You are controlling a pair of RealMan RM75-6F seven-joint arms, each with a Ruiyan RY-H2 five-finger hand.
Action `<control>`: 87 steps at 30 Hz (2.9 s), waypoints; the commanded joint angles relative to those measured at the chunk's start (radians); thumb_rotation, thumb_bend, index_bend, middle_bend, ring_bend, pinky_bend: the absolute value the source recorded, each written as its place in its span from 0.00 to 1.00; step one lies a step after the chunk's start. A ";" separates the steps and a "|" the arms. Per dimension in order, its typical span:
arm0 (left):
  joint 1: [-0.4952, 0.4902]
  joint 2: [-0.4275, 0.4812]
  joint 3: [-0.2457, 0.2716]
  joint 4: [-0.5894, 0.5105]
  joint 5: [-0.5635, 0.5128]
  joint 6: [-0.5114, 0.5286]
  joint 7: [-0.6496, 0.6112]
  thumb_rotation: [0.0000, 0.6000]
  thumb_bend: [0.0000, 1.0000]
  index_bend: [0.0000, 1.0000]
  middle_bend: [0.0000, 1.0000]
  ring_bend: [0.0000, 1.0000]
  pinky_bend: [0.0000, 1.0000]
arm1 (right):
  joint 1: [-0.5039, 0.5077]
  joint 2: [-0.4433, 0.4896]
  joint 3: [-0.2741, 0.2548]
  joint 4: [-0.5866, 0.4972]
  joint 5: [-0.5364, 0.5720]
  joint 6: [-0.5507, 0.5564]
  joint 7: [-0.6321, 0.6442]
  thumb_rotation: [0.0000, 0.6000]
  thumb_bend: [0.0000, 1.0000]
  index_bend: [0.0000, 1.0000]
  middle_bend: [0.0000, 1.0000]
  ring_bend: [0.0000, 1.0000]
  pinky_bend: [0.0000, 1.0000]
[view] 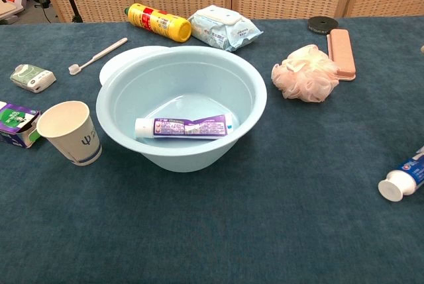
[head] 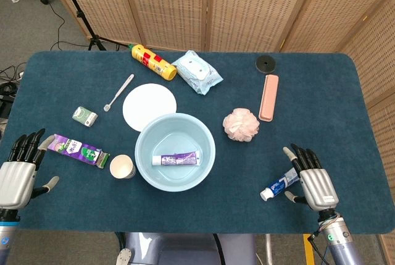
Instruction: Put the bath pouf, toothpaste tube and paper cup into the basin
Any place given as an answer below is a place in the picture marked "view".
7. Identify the pink bath pouf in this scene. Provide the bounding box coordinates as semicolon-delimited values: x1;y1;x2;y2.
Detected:
271;44;341;103

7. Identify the white paper cup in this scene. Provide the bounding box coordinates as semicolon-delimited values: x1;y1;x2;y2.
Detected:
36;100;103;167

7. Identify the blue toothpaste tube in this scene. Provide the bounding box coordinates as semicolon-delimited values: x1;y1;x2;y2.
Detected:
378;146;424;203

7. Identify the purple toothpaste tube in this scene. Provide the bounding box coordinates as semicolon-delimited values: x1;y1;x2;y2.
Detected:
134;114;240;140

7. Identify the light blue plastic basin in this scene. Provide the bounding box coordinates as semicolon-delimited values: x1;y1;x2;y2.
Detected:
95;45;268;173

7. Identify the purple green box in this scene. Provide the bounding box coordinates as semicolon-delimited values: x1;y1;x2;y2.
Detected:
0;101;42;150

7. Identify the light blue wet wipes pack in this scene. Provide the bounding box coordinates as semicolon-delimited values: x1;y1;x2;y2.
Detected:
187;5;264;53

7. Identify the dark blue table cloth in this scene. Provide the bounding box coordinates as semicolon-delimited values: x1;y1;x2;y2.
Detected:
0;15;424;284

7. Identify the yellow plastic bottle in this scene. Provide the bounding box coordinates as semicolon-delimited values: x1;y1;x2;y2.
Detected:
124;3;193;43

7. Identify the white toothbrush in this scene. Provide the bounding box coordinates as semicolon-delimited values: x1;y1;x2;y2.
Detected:
68;37;129;76

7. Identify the black round disc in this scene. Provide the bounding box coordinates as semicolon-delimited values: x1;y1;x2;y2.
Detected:
307;15;339;36

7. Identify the pink toothbrush case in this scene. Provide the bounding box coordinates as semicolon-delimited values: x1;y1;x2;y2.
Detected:
326;28;357;81

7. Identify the small green tissue pack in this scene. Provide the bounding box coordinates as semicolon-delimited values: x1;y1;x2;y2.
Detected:
9;64;57;94

